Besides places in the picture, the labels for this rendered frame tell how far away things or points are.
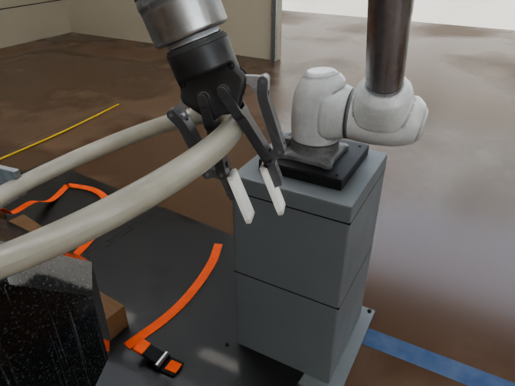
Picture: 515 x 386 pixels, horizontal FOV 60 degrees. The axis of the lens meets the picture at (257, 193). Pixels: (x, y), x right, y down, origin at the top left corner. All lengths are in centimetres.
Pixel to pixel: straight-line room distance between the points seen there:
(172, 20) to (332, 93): 88
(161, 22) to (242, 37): 559
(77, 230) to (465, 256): 230
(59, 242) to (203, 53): 24
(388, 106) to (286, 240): 53
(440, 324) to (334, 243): 91
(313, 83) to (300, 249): 52
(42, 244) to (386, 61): 93
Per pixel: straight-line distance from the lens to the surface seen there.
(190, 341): 193
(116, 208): 42
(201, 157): 46
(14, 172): 86
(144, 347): 188
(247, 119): 53
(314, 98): 132
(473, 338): 215
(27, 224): 264
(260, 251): 151
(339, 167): 139
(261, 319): 173
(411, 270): 237
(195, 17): 50
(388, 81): 121
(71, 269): 140
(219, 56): 51
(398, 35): 113
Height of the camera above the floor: 148
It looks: 31 degrees down
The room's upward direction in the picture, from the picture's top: straight up
